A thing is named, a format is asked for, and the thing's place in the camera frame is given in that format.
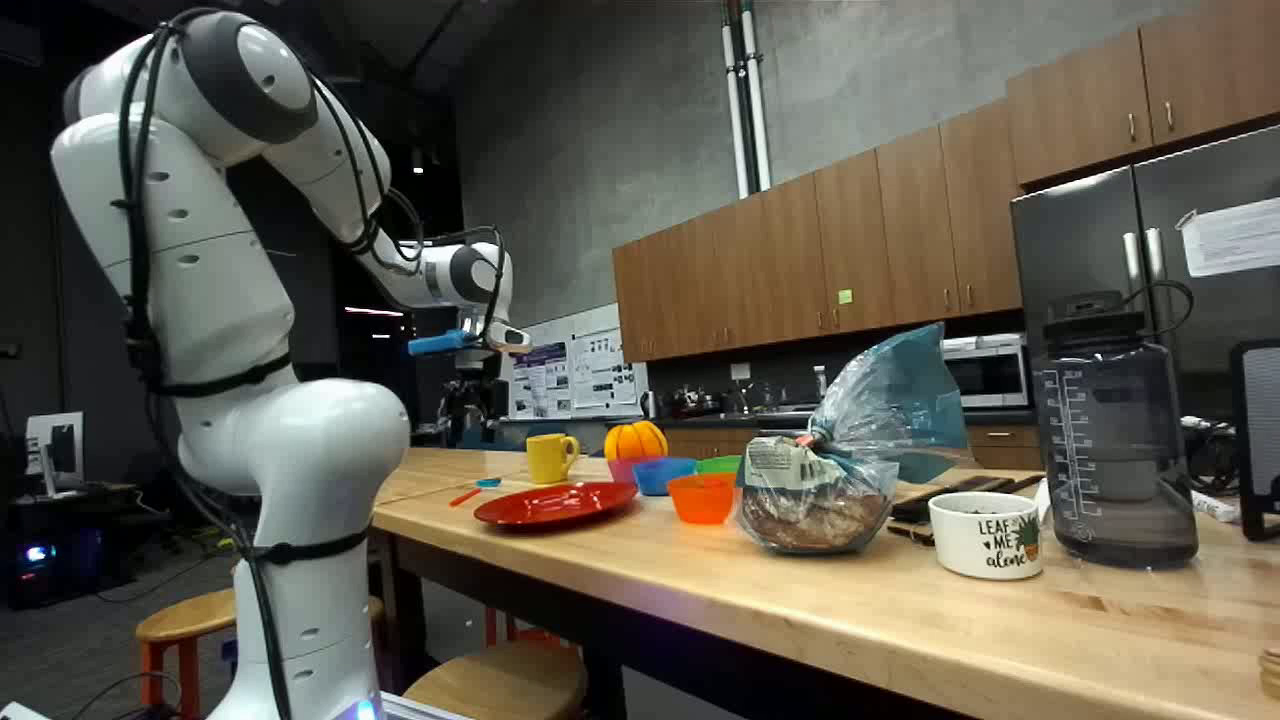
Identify white microwave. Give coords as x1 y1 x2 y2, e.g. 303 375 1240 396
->
942 332 1028 411

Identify dark water jug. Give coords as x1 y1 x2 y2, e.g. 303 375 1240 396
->
1037 291 1199 569

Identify stainless refrigerator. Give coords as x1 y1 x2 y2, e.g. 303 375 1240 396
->
1012 129 1280 492

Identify orange bowl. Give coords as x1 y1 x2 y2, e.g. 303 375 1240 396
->
670 477 735 522

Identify brown wall cabinets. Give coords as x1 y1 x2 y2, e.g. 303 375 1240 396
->
612 0 1280 358

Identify red plate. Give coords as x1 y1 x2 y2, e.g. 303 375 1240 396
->
475 479 637 531

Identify yellow mug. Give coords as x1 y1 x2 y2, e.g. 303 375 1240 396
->
523 430 580 485

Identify pink bowl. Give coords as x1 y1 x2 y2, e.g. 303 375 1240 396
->
608 460 637 485

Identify blue bowl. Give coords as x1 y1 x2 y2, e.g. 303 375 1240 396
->
632 457 694 494

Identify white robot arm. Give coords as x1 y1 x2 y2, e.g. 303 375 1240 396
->
51 6 523 720

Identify white poster board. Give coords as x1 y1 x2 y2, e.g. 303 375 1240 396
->
499 304 648 421

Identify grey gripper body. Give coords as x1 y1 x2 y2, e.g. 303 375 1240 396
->
457 314 534 366

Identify orange pumpkin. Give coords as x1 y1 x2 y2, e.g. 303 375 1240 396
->
605 421 670 460

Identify green bowl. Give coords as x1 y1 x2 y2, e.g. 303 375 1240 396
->
695 457 741 477

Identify round wooden stool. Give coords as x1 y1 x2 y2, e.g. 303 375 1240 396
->
136 579 384 720

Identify white printed cup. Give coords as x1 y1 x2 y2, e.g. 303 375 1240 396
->
930 492 1046 579

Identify plastic bag of food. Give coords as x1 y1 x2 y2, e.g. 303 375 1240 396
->
735 324 969 556

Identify black tablet on table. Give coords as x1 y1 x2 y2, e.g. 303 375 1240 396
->
889 466 1049 528

